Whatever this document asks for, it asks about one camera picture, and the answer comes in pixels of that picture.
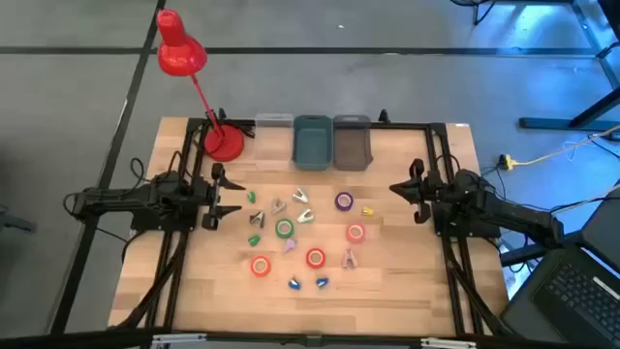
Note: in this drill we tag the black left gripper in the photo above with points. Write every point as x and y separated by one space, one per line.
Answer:
213 194

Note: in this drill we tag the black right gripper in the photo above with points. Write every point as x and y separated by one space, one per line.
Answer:
426 191

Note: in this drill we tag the yellow mini stapler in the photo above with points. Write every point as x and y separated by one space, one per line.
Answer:
367 211

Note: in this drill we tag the beige staple remover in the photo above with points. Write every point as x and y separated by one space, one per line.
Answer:
278 206

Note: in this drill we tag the green tape roll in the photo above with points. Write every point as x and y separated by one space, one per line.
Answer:
278 228

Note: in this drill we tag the purple tape roll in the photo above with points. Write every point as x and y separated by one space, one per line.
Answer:
337 201

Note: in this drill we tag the pale blue staple remover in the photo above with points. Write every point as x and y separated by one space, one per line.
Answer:
300 195

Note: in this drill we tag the orange tape roll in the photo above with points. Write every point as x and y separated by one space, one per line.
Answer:
253 266

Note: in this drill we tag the pink tape roll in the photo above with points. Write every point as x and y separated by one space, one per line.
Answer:
348 233

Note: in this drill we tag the red tape roll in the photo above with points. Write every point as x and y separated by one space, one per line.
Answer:
308 258

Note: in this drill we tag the blue mini stapler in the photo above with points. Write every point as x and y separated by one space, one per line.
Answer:
322 281
294 284

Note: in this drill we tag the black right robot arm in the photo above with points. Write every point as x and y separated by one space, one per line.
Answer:
508 211

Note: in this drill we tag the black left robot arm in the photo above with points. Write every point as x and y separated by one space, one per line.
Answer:
145 199

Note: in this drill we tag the pink staple remover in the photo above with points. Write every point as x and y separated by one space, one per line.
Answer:
349 261

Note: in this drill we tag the clear plastic bin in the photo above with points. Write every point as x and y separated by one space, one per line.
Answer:
273 145

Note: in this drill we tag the grey plastic bin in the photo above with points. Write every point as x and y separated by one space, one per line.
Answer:
352 145

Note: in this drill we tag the black table clamp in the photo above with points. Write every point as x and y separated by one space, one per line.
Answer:
222 114
383 115

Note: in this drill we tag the teal plastic bin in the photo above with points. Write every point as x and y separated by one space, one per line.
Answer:
312 145

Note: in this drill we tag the red desk lamp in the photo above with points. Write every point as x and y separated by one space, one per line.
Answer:
181 53

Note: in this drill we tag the black laptop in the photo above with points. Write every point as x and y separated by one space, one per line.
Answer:
571 295

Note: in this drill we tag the dark chair base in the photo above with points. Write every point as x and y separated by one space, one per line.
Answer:
14 220

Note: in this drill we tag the black aluminium table frame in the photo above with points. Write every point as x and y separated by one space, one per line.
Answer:
402 126

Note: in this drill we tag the black desk leg frame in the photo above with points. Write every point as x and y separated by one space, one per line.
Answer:
557 123

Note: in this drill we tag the black overhead frame bar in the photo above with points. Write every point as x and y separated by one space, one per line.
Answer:
72 340

